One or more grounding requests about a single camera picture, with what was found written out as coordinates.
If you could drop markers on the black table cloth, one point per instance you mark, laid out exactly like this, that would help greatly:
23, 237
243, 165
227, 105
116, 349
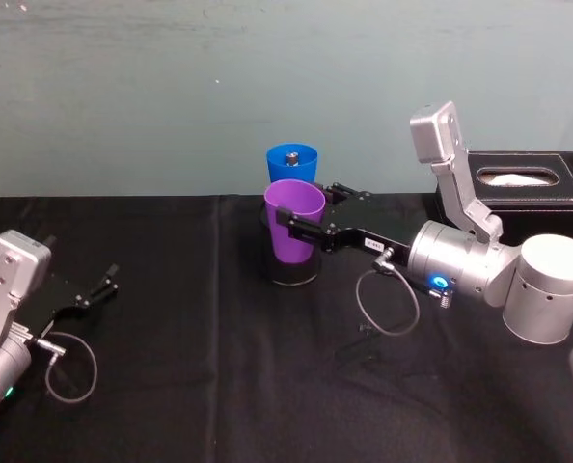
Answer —
195, 362

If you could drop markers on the pale wall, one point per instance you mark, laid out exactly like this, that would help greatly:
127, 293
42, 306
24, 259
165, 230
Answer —
171, 96

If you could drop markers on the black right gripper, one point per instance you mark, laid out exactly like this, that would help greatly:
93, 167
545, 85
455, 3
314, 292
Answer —
359, 222

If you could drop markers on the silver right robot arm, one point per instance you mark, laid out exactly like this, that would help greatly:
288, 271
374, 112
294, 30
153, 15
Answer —
460, 255

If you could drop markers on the black tissue box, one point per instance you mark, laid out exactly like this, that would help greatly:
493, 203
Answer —
523, 202

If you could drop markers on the black cylindrical cup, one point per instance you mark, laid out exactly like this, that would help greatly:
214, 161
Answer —
293, 275

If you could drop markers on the small metal piece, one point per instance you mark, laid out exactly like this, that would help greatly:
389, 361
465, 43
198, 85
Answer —
292, 159

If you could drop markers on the purple plastic cup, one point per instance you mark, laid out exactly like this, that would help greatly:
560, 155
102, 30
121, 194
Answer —
293, 231

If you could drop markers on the white tissue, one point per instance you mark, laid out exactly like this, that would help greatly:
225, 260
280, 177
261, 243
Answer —
513, 179

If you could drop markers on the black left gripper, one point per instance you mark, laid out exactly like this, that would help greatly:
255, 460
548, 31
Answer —
62, 296

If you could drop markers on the blue plastic cup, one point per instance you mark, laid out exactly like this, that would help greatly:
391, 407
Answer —
279, 169

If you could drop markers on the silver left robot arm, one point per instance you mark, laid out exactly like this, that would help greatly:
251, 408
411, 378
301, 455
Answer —
2, 357

